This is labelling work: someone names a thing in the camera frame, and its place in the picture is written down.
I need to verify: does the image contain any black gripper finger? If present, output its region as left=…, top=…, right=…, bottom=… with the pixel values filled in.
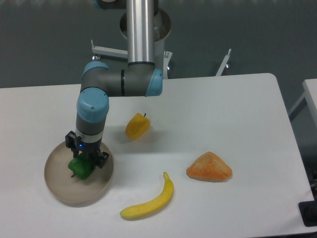
left=65, top=131, right=77, bottom=158
left=91, top=150, right=109, bottom=169

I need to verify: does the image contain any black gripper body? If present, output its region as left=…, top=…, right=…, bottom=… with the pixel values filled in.
left=74, top=136, right=102, bottom=159

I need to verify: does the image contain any green toy bell pepper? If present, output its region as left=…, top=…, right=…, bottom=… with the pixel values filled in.
left=68, top=153, right=95, bottom=180

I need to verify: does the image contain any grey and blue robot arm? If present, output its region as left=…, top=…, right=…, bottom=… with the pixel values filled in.
left=65, top=0, right=163, bottom=168

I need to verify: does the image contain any beige round plate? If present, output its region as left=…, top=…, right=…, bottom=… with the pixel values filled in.
left=44, top=142, right=114, bottom=207

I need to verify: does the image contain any yellow toy bell pepper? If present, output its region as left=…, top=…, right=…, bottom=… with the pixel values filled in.
left=125, top=113, right=151, bottom=140

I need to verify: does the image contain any yellow toy banana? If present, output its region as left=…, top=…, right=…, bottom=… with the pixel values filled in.
left=119, top=172, right=174, bottom=220

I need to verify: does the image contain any orange triangular toy fruit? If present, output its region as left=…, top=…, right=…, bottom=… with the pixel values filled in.
left=186, top=152, right=233, bottom=182

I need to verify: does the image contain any black device at edge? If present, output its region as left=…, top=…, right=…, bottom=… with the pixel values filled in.
left=298, top=200, right=317, bottom=227

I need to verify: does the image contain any white side table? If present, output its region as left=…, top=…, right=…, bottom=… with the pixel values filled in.
left=288, top=78, right=317, bottom=125

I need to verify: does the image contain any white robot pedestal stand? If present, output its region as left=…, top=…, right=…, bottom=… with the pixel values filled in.
left=91, top=8, right=231, bottom=79

